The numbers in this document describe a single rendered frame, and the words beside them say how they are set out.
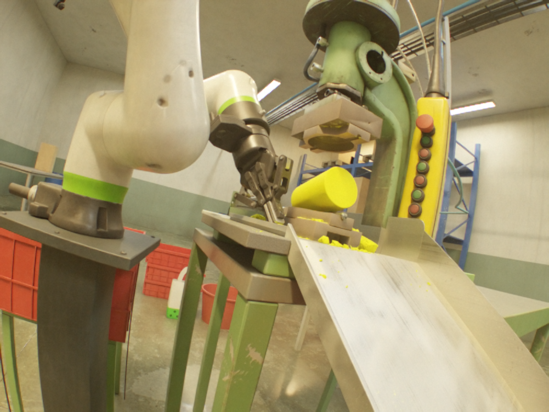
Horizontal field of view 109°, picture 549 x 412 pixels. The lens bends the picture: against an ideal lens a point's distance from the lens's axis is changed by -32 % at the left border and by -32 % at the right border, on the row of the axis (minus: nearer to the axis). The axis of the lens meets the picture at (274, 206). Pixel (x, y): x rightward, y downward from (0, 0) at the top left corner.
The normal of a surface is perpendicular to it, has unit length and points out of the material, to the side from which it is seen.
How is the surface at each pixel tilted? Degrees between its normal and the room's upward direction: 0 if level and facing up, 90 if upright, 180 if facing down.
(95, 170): 90
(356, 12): 180
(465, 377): 30
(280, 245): 90
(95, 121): 99
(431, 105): 85
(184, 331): 90
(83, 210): 73
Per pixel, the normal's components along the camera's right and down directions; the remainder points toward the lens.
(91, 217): 0.68, -0.24
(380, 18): -0.23, 0.97
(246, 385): 0.40, 0.04
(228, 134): 0.29, 0.83
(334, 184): 0.44, -0.23
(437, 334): 0.40, -0.82
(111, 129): -0.48, 0.18
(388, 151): -0.89, -0.24
